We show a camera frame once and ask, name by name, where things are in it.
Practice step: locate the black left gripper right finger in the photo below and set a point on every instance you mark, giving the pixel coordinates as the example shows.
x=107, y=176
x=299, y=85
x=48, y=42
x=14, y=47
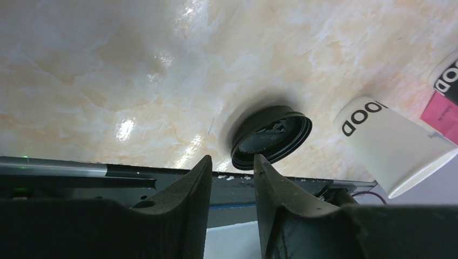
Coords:
x=295, y=224

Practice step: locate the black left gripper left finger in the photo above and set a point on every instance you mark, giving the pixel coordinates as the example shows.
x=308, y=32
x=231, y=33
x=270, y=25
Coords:
x=39, y=221

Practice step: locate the black cup lid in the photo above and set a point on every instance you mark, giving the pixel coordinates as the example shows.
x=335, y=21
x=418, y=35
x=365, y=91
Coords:
x=274, y=132

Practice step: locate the single white paper cup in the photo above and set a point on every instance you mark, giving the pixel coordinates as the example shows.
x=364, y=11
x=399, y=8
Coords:
x=397, y=152

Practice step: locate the stack of paper cups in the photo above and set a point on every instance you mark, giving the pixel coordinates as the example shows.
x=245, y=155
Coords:
x=443, y=77

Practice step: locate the kraft pink paper bag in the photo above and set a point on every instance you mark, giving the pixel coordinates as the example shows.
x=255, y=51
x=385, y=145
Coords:
x=441, y=114

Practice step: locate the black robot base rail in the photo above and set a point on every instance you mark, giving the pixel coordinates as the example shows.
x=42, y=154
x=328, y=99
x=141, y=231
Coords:
x=227, y=191

